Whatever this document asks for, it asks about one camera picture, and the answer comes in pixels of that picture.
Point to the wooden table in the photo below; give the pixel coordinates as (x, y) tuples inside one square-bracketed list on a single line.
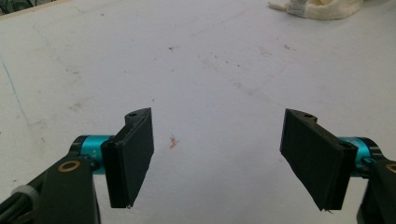
[(28, 10)]

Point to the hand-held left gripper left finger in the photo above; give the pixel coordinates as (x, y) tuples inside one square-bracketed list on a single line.
[(130, 155)]

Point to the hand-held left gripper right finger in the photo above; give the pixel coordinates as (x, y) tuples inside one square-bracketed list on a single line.
[(314, 155)]

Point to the light blue table mat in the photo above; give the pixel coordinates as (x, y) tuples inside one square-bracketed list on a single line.
[(218, 77)]

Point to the cream cloth with white tag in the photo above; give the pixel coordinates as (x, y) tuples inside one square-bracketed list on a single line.
[(330, 9)]

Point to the small orange scrap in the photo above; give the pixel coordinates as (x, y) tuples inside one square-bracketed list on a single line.
[(173, 142)]

